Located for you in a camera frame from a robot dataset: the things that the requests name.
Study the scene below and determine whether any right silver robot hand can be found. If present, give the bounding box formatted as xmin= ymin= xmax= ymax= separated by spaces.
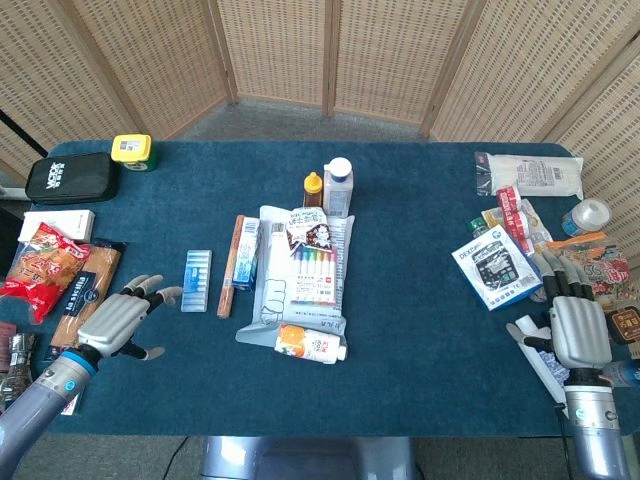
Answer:
xmin=505 ymin=249 xmax=614 ymax=371

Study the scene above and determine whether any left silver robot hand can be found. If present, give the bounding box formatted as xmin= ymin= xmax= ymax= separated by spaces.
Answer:
xmin=77 ymin=273 xmax=184 ymax=362

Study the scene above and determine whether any light blue pill box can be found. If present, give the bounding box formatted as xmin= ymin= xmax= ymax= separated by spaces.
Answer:
xmin=180 ymin=249 xmax=214 ymax=314

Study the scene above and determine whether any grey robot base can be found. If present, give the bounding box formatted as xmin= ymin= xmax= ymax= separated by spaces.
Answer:
xmin=199 ymin=435 xmax=419 ymax=480

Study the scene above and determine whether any wooden stick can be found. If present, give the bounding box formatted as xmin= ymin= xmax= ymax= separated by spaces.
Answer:
xmin=216 ymin=214 xmax=246 ymax=319

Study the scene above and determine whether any pasta pack dark label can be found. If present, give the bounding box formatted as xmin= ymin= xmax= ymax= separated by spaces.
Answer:
xmin=44 ymin=239 xmax=127 ymax=361

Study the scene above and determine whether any small brown box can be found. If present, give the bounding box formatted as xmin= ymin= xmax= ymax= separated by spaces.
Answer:
xmin=604 ymin=305 xmax=640 ymax=346

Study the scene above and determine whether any long white flat pack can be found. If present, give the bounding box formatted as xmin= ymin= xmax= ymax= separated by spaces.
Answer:
xmin=514 ymin=314 xmax=571 ymax=416

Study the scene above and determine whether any colourful candy bag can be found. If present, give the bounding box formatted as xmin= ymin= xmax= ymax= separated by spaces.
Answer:
xmin=547 ymin=230 xmax=631 ymax=301

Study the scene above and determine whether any red snack bag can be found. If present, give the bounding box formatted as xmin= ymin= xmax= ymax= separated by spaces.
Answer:
xmin=0 ymin=222 xmax=92 ymax=325

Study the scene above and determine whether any small white card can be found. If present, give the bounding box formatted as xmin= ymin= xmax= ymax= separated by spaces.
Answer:
xmin=59 ymin=392 xmax=84 ymax=417

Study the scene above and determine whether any blue white calculator box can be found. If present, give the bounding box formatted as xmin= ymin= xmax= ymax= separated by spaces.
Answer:
xmin=451 ymin=223 xmax=544 ymax=312

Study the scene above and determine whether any clear plastic packet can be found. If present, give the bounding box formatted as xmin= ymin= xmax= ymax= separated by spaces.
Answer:
xmin=519 ymin=198 xmax=554 ymax=246

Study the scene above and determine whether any dark foil snack packet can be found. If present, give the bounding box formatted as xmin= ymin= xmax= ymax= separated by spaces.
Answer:
xmin=0 ymin=329 xmax=39 ymax=415

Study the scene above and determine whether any clear jar white lid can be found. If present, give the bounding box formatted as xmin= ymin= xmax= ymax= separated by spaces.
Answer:
xmin=560 ymin=198 xmax=612 ymax=239

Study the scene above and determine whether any white cardboard box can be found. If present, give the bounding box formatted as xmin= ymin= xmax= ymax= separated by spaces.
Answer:
xmin=17 ymin=209 xmax=96 ymax=245

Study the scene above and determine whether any red white sausage pack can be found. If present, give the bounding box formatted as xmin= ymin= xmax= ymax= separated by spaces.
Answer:
xmin=496 ymin=184 xmax=536 ymax=254

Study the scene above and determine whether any small yellow packet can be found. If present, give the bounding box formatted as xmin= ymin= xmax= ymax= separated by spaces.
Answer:
xmin=480 ymin=207 xmax=506 ymax=234

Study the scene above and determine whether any blue toothpaste box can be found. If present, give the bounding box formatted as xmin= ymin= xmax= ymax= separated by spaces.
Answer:
xmin=231 ymin=222 xmax=262 ymax=292

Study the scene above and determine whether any black zip pouch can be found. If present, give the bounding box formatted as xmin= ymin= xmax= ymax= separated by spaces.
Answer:
xmin=24 ymin=151 xmax=120 ymax=206

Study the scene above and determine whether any blue table cloth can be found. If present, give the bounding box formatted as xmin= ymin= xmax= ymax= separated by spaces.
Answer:
xmin=0 ymin=139 xmax=640 ymax=436

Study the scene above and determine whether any white powder bag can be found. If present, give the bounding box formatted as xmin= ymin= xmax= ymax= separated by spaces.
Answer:
xmin=473 ymin=151 xmax=585 ymax=201

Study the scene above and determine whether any large white plastic bag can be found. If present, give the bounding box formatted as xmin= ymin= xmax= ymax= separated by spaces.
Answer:
xmin=234 ymin=204 xmax=356 ymax=346

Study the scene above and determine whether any green tub yellow lid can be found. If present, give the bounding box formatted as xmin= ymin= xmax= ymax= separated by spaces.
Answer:
xmin=109 ymin=133 xmax=159 ymax=174

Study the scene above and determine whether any orange juice carton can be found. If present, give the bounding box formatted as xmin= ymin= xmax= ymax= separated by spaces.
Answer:
xmin=274 ymin=323 xmax=349 ymax=365

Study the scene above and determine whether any pastel highlighter pen pack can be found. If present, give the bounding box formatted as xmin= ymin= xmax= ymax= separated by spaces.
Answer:
xmin=288 ymin=244 xmax=339 ymax=306

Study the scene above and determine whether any coffee milk snack packet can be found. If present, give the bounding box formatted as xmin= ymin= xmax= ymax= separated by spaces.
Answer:
xmin=284 ymin=206 xmax=334 ymax=256

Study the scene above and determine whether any honey bottle yellow cap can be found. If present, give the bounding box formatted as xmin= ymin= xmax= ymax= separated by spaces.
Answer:
xmin=302 ymin=171 xmax=322 ymax=209

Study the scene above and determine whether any clear bottle blue white cap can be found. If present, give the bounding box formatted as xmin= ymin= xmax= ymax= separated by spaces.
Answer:
xmin=322 ymin=157 xmax=355 ymax=219

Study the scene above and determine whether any woven folding screen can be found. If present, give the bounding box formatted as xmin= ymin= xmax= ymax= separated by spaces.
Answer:
xmin=0 ymin=0 xmax=640 ymax=261

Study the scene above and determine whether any black cable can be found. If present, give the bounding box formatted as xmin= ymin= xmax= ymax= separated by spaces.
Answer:
xmin=552 ymin=402 xmax=576 ymax=480

